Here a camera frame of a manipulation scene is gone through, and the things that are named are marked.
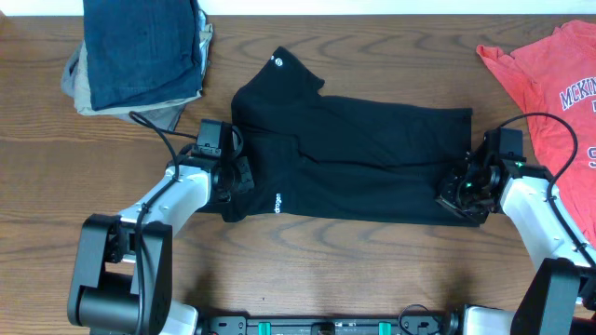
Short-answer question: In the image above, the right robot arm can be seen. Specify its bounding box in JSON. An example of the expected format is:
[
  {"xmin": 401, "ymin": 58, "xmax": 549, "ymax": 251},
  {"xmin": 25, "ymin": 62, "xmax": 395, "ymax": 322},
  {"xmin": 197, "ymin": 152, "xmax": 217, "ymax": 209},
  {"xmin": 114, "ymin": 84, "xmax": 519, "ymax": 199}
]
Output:
[{"xmin": 437, "ymin": 159, "xmax": 595, "ymax": 334}]

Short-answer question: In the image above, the folded navy blue garment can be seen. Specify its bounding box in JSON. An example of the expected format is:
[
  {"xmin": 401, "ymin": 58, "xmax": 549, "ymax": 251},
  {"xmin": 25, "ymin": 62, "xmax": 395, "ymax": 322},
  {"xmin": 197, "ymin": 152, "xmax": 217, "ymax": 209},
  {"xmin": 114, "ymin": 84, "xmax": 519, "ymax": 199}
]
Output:
[{"xmin": 83, "ymin": 0, "xmax": 202, "ymax": 110}]

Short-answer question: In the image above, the folded grey garment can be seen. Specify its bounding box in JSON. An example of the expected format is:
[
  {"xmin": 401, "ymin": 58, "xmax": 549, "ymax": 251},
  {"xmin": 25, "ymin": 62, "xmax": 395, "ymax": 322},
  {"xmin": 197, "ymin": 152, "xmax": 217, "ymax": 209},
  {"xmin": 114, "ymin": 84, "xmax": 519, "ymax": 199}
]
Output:
[{"xmin": 61, "ymin": 42, "xmax": 195, "ymax": 131}]

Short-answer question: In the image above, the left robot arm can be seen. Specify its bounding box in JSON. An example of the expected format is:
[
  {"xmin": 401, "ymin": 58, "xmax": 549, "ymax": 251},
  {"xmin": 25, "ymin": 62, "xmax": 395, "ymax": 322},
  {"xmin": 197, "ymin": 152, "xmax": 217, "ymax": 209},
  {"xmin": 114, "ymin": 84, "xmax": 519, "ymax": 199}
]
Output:
[{"xmin": 67, "ymin": 151, "xmax": 254, "ymax": 334}]

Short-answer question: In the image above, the folded light blue garment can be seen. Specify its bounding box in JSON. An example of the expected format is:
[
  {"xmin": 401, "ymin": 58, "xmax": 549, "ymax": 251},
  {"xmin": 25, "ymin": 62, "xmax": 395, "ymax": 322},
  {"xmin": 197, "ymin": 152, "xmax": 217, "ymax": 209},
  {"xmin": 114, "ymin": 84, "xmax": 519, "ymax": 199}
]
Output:
[{"xmin": 196, "ymin": 9, "xmax": 210, "ymax": 76}]

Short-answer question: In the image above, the red printed t-shirt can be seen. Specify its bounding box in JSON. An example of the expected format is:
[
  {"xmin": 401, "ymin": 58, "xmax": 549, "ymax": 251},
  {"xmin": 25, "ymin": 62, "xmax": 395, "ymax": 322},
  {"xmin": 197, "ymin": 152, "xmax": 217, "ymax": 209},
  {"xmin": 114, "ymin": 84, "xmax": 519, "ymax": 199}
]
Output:
[{"xmin": 476, "ymin": 20, "xmax": 595, "ymax": 244}]

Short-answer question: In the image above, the black polo shirt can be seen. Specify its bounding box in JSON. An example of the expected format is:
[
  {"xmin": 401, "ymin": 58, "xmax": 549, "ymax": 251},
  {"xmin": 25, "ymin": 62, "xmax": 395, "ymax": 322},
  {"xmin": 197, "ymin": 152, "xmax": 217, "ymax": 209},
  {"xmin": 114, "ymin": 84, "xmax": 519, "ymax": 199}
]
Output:
[{"xmin": 206, "ymin": 47, "xmax": 473, "ymax": 226}]

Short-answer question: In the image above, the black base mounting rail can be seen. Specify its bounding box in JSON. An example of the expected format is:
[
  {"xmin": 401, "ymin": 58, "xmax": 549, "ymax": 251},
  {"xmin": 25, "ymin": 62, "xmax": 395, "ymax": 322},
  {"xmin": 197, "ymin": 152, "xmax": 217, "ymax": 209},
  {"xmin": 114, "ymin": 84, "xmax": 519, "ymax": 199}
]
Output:
[{"xmin": 185, "ymin": 304, "xmax": 513, "ymax": 335}]

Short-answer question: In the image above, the folded beige garment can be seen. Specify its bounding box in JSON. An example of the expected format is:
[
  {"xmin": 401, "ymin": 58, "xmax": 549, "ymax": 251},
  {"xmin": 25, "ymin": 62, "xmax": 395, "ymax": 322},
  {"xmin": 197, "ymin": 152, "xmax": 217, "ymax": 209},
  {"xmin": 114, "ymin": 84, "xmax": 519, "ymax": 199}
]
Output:
[{"xmin": 74, "ymin": 17, "xmax": 213, "ymax": 115}]

